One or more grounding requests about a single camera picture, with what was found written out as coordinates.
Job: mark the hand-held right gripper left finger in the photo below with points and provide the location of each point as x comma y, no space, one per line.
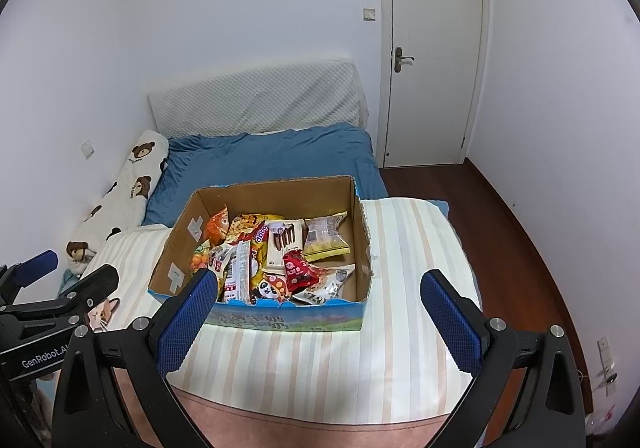
187,323

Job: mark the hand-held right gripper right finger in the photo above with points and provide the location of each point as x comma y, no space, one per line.
452,323

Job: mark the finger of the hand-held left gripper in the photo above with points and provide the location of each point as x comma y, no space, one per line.
95,285
37,265

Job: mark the colourful candy ball packet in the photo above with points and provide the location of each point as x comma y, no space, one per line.
201,262

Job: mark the red and white snack packet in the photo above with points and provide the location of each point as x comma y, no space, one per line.
240,273

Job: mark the yellow panda snack packet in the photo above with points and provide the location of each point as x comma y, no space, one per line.
270,288

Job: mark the orange chip bag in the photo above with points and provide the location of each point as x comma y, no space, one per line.
217,228

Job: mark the small red snack packet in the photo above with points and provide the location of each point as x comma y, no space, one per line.
297,270

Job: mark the printed cardboard box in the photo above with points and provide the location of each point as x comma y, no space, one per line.
310,320

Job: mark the chocolate stick biscuit box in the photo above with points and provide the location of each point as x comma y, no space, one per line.
282,240

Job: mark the white snack packet red picture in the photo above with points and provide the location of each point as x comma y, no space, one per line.
332,283

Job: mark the clear yellow-edged snack packet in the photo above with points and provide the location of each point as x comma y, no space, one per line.
325,238

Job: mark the bear print long pillow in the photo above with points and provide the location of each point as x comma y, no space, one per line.
130,188

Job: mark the cat print striped blanket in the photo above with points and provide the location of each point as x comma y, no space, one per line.
300,368

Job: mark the white plug adapter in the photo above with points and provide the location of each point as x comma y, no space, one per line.
607,379

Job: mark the blue bed sheet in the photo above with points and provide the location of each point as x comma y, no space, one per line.
275,153

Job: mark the white padded headboard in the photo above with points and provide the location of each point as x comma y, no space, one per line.
260,98

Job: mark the white door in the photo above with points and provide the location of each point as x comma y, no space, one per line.
435,28

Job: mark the white wall socket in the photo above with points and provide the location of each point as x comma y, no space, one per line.
88,149
605,349

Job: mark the white light switch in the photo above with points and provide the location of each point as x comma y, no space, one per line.
369,14

